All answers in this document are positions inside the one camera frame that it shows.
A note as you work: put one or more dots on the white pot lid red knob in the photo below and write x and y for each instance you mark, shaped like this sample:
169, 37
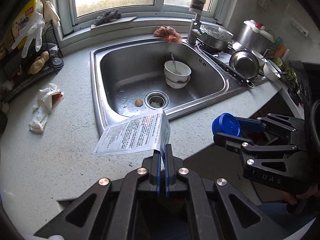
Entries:
262, 30

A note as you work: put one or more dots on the dark steel wool scrubber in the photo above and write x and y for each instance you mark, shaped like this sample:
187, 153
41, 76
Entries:
107, 17

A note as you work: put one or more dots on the stainless steel sink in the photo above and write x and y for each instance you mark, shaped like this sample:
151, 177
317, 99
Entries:
125, 75

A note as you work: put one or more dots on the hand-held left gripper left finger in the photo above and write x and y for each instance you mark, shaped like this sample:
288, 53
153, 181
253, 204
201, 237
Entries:
158, 172

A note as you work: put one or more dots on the steel mixing bowl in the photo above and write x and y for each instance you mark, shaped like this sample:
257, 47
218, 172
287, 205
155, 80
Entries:
243, 65

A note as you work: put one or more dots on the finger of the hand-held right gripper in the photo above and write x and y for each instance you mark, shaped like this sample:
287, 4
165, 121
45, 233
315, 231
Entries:
232, 142
250, 125

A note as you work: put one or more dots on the blue bottle cap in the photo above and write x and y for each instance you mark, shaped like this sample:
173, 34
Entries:
225, 125

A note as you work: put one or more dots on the printed paper leaflet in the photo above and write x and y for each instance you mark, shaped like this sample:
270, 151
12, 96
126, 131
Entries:
135, 135

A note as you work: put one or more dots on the person's right hand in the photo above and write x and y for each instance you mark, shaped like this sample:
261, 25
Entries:
291, 199

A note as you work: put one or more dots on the small white bowl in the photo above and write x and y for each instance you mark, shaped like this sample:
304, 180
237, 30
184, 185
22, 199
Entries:
272, 72
260, 58

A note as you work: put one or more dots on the green plastic basket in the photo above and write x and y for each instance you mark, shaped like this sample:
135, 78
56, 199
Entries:
275, 40

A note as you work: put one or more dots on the white plate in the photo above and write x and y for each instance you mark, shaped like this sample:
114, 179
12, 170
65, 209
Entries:
223, 57

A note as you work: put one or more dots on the crumpled white tissue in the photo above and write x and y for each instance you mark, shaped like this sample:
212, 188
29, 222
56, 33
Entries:
38, 123

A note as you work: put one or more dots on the green leafy vegetables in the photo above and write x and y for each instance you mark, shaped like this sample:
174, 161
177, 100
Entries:
287, 71

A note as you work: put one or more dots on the steel steamer pot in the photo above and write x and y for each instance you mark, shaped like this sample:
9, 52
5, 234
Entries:
215, 43

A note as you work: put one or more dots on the black round burner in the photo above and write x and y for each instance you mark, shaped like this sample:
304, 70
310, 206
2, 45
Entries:
295, 93

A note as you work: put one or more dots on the tan ginger root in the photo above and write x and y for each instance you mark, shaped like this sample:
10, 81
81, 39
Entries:
38, 62

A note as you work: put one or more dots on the white plastic bag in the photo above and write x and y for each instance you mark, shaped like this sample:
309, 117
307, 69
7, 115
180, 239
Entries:
46, 97

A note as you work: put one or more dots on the person's leg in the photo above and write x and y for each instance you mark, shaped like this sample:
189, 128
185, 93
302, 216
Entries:
275, 220

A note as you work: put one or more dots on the white faucet water filter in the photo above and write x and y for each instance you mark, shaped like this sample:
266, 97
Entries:
197, 3

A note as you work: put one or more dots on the yellow seasoning bottle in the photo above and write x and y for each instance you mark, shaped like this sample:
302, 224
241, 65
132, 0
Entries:
3, 48

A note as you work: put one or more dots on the translucent white rubber glove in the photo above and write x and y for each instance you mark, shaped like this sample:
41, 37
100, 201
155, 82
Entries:
33, 32

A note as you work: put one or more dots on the white bowl behind steamer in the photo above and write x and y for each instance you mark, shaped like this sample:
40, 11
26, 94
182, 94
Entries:
227, 33

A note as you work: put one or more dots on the yellow detergent bottle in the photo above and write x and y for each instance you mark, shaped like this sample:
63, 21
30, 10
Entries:
22, 23

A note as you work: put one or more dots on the red-brown sachet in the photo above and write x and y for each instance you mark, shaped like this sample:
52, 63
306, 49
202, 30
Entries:
58, 97

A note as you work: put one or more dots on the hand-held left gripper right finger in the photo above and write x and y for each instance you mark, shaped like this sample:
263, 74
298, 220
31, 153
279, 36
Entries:
168, 170

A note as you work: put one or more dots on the sink drain strainer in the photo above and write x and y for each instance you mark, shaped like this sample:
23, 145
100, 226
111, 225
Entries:
157, 100

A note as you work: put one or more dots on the cream rubber glove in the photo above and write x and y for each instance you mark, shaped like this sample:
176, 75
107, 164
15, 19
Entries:
52, 13

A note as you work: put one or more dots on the white wall power strip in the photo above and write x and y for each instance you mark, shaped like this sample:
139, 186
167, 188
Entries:
298, 26

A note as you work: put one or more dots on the black round sink plug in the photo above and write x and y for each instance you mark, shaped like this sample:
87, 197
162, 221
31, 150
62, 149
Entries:
57, 63

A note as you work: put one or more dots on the brown eggshell half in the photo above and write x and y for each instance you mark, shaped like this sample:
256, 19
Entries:
139, 102

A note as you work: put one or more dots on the white ceramic bowl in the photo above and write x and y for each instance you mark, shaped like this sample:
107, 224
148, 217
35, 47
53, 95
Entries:
183, 68
177, 83

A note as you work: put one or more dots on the large steel stockpot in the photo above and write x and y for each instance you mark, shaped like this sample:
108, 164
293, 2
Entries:
250, 41

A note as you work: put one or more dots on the metal spoon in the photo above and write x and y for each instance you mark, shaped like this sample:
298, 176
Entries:
173, 60

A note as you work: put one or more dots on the orange mesh dishcloth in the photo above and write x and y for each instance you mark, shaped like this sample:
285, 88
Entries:
166, 33

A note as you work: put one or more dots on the grey curved faucet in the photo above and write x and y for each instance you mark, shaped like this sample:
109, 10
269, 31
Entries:
193, 33

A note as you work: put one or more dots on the garlic bulb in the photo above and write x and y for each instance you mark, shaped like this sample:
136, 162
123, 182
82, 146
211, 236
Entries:
6, 87

